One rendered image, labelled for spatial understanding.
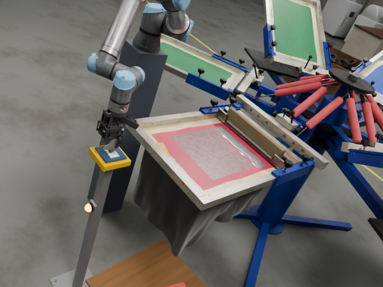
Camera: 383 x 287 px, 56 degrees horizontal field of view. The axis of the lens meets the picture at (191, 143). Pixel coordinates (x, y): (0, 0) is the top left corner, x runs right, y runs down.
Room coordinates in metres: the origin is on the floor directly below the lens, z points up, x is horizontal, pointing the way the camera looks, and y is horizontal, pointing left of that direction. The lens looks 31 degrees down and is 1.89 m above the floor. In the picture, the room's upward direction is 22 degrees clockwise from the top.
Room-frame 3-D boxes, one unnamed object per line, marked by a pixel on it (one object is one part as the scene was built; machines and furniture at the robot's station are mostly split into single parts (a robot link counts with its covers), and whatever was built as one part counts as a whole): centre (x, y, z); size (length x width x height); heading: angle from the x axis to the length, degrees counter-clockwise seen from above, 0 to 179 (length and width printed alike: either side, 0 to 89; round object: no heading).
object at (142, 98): (1.89, 0.42, 0.60); 0.18 x 0.18 x 1.20; 48
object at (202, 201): (1.58, -0.15, 0.97); 0.79 x 0.58 x 0.04; 141
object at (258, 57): (3.03, -0.57, 0.91); 1.34 x 0.41 x 0.08; 21
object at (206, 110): (1.94, -0.08, 0.98); 0.30 x 0.05 x 0.07; 141
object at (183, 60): (2.54, 0.08, 1.05); 1.08 x 0.61 x 0.23; 81
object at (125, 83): (1.20, 0.31, 1.28); 0.09 x 0.08 x 0.11; 178
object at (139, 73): (1.30, 0.32, 1.27); 0.11 x 0.11 x 0.08; 88
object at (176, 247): (1.35, 0.03, 0.74); 0.45 x 0.03 x 0.43; 51
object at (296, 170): (1.59, -0.52, 0.98); 0.30 x 0.05 x 0.07; 141
